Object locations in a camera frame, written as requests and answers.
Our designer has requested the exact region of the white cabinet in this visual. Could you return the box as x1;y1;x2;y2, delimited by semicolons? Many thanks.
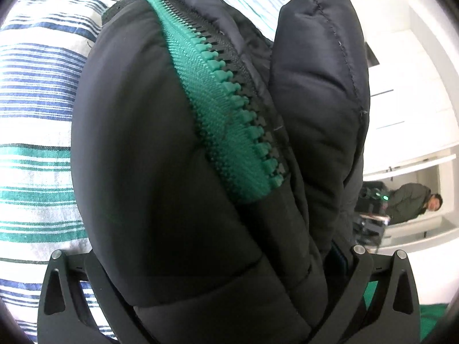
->
362;0;459;305

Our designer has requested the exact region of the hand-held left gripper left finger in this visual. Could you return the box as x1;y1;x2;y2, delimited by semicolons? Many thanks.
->
37;250;151;344

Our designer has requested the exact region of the black puffer jacket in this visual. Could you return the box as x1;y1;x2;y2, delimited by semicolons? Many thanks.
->
70;0;371;344

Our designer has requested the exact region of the green cloth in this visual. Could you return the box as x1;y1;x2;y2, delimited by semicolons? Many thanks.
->
361;281;450;344

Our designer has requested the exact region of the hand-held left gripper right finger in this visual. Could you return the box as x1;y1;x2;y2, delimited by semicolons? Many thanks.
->
312;244;421;344

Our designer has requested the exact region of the striped bed cover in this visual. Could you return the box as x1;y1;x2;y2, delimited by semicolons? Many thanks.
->
0;0;287;344

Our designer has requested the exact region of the black equipment stand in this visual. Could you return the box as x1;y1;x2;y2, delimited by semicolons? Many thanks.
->
353;182;392;249

